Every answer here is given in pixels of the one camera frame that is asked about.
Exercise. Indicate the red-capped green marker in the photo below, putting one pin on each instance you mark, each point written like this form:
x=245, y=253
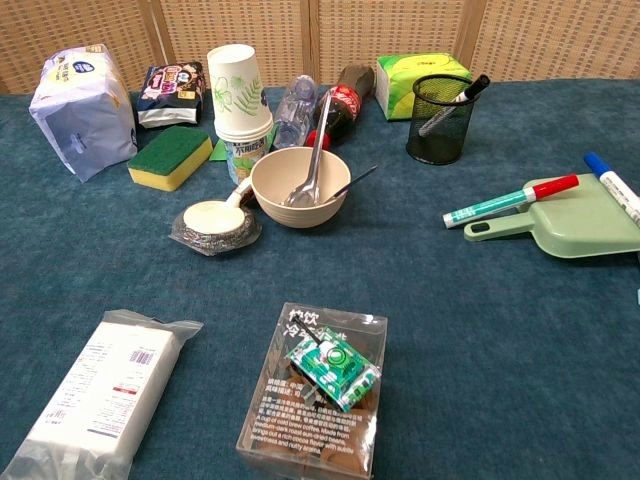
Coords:
x=500, y=202

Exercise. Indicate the black mesh pen holder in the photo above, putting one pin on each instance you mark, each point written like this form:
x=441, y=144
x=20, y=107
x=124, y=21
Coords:
x=435, y=145

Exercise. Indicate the black marker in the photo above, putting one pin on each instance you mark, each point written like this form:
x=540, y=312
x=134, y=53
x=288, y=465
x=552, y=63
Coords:
x=472, y=90

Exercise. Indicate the blue-capped white marker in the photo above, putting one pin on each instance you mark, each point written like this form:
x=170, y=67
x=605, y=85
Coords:
x=607, y=177

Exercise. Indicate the beige plastic bowl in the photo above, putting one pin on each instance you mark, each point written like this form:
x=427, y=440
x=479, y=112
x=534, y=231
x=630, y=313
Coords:
x=300, y=215

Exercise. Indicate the silver metal spoon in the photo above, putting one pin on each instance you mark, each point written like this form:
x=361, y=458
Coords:
x=315, y=165

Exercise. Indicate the wrapped steel wool scourer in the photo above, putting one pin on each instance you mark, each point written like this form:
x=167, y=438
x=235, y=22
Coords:
x=220, y=245

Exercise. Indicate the cream plastic dish brush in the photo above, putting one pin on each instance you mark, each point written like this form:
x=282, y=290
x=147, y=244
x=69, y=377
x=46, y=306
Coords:
x=210, y=217

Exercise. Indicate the green printed can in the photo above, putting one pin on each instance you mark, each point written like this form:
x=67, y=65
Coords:
x=240, y=160

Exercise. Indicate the green toy tank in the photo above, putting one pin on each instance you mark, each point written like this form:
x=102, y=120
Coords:
x=330, y=365

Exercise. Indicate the clear plastic water bottle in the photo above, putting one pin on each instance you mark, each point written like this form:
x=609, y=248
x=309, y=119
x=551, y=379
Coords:
x=295, y=110

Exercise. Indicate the green paper piece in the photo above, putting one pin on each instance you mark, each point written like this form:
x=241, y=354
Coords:
x=218, y=152

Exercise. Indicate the cola bottle with red cap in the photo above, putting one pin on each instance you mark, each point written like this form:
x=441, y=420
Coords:
x=345, y=105

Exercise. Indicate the blue table cloth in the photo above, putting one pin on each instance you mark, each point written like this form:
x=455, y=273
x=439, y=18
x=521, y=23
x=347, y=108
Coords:
x=450, y=350

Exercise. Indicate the green tissue box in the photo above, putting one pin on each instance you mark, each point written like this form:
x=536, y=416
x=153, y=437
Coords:
x=395, y=85

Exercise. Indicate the stack of leaf-print paper cups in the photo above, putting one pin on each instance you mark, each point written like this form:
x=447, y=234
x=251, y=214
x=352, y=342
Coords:
x=235, y=90

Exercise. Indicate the yellow and green sponge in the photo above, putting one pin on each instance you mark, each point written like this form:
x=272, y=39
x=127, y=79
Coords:
x=165, y=150

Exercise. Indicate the clear plastic coffee box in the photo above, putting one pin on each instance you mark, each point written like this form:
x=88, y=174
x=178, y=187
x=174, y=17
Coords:
x=300, y=425

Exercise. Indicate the dark snack packet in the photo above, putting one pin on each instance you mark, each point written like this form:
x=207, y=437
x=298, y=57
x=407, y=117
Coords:
x=170, y=90

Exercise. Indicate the light green plastic dustpan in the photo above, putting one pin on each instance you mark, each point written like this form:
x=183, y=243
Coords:
x=575, y=225

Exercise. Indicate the white and blue tissue pack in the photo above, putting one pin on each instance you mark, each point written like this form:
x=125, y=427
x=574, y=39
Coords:
x=85, y=120

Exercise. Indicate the white package in clear bag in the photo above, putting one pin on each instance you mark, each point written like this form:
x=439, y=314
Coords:
x=100, y=390

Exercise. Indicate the woven rattan folding screen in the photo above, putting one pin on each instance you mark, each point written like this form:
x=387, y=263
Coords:
x=75, y=30

